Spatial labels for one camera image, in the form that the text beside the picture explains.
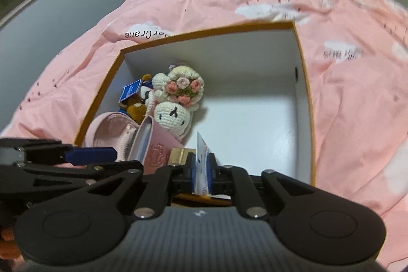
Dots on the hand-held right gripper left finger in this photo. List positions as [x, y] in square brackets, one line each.
[192, 173]

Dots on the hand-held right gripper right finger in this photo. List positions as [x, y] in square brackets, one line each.
[213, 173]

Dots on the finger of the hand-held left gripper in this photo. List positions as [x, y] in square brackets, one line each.
[57, 179]
[92, 154]

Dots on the white blue card packet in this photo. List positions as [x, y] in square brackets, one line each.
[204, 170]

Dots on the pink zip pouch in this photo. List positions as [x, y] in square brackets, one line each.
[108, 131]

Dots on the orange cardboard box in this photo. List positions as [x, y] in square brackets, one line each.
[248, 119]

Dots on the person's left hand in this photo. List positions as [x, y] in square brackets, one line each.
[6, 243]

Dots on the small gold box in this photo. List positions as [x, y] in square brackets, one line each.
[178, 155]

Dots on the pink embossed case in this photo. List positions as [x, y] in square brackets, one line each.
[159, 151]

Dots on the white crocheted bunny doll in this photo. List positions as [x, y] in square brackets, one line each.
[172, 119]

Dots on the brown bear plush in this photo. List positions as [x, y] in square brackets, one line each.
[135, 109]

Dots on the pink printed blanket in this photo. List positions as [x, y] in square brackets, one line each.
[350, 100]

